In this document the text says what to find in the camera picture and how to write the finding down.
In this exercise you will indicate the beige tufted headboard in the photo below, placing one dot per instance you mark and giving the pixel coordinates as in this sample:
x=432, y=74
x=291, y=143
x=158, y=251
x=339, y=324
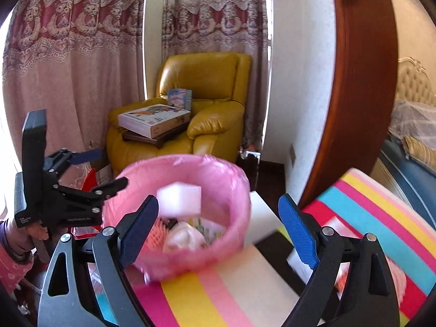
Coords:
x=414, y=85

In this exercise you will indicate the brown wooden door frame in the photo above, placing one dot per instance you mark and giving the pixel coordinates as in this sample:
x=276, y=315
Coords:
x=361, y=58

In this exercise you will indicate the white foam wrap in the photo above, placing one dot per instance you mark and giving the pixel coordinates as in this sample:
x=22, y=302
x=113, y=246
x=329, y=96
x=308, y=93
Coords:
x=184, y=240

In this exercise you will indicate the striped pillow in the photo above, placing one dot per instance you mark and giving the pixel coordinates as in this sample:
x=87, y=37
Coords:
x=422, y=150

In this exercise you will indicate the white labelled carton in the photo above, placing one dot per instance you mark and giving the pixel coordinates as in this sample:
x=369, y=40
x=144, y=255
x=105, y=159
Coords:
x=213, y=231

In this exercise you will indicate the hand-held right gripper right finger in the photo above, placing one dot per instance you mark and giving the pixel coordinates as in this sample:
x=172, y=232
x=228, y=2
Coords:
x=299, y=235

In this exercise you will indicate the pink-lined trash bin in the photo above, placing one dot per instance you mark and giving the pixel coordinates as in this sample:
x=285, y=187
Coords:
x=221, y=184

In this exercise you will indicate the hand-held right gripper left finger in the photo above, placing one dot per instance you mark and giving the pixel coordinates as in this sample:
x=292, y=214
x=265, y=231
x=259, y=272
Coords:
x=139, y=235

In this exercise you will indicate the person's left hand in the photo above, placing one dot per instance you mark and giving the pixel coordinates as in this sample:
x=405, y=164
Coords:
x=35, y=233

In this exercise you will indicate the bed with blue sheet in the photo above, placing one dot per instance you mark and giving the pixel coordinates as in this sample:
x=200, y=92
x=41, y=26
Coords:
x=402, y=177

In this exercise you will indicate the small blue-white box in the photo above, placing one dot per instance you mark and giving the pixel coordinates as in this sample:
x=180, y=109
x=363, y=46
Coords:
x=179, y=98

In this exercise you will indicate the brown cardboard box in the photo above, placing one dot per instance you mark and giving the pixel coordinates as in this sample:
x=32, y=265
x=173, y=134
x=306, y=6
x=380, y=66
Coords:
x=105, y=173

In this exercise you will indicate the plastic-covered bedding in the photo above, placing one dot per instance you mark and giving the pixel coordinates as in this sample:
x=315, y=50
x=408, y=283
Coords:
x=415, y=119

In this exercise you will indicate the white foam block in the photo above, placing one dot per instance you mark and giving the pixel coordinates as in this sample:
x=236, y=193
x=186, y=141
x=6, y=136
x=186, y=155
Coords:
x=179, y=199

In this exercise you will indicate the yellow leather armchair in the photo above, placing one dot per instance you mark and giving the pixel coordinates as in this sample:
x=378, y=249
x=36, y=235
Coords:
x=204, y=75

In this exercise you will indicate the flat white printed box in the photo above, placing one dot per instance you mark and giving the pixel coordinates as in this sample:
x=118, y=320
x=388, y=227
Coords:
x=150, y=122

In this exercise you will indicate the white cardboard box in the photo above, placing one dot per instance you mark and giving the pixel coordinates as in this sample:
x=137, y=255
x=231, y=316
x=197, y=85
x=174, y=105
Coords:
x=293, y=260

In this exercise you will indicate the striped colourful tablecloth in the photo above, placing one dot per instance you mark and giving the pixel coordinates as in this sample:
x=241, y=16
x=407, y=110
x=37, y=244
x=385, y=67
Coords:
x=218, y=296

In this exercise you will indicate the wall socket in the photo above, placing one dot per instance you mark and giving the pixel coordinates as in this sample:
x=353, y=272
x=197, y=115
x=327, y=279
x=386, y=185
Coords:
x=292, y=155

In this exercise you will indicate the pink lace curtain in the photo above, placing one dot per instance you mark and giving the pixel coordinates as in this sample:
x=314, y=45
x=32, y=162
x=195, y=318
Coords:
x=211, y=17
x=75, y=58

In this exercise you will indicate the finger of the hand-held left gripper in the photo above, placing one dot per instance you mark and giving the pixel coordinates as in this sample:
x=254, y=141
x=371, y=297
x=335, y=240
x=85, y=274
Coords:
x=109, y=187
x=87, y=156

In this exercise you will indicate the person's left forearm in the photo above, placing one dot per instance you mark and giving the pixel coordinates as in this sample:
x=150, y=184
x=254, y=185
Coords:
x=12, y=269

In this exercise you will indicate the large white-red foam fruit net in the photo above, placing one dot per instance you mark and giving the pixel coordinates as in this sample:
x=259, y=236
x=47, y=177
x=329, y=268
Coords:
x=160, y=235

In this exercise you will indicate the red bag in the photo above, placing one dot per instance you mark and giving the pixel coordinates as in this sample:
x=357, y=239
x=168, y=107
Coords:
x=90, y=180

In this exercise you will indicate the small white-red foam fruit net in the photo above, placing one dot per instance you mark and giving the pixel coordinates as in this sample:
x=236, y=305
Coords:
x=397, y=279

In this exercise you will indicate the white board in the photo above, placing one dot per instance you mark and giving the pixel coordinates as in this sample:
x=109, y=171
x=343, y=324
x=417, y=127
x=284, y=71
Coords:
x=264, y=214

